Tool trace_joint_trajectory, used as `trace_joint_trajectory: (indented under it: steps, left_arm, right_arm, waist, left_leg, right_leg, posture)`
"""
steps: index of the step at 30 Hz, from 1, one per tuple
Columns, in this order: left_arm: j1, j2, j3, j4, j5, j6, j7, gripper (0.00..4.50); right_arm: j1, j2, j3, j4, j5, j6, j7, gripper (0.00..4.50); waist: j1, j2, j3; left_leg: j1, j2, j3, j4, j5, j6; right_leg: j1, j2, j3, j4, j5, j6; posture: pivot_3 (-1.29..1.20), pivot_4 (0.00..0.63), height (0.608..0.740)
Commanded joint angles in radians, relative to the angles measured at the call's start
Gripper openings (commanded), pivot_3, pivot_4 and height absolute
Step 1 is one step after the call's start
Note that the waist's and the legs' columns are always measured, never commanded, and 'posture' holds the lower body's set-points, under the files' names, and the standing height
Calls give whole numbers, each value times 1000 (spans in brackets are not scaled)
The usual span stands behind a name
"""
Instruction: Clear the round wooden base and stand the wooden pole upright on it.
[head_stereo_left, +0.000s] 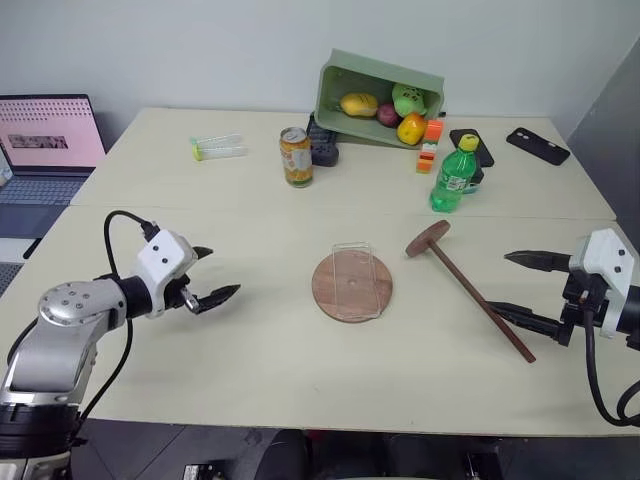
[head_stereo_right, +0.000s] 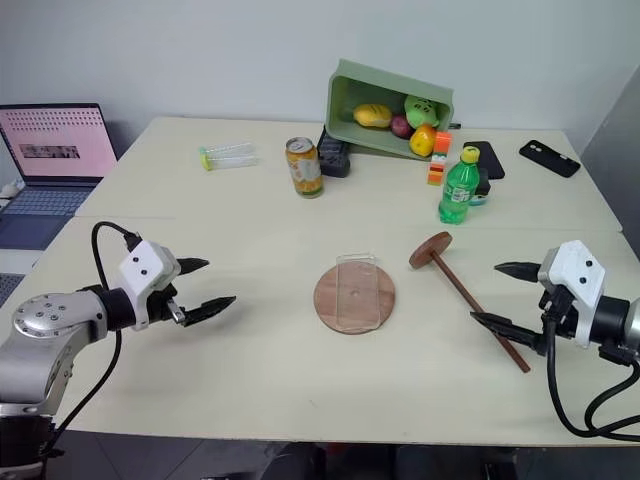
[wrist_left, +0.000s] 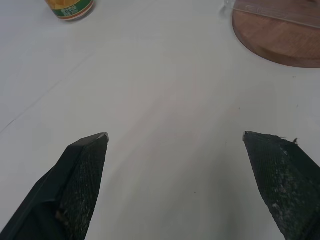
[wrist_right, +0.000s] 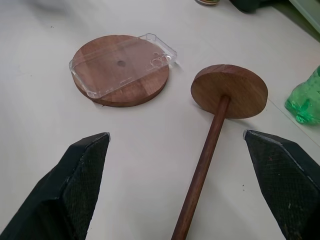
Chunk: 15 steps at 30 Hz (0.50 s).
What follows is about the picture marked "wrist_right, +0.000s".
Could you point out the pale green board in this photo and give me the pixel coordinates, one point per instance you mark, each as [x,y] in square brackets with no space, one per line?
[306,12]

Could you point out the dark object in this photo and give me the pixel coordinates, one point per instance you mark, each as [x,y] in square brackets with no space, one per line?
[246,4]

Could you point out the round wooden disc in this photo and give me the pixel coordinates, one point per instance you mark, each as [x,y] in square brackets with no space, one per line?
[125,85]

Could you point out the clear plastic phone case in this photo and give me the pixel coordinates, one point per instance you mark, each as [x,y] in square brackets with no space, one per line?
[120,62]

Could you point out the green plastic bottle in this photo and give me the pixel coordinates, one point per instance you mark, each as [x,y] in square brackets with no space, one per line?
[306,100]

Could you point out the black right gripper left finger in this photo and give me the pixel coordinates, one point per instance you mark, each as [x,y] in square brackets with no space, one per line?
[62,195]

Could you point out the wooden disc with rod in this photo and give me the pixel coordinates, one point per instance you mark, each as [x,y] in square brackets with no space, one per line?
[220,105]

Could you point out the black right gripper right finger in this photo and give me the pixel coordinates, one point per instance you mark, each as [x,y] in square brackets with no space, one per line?
[282,185]

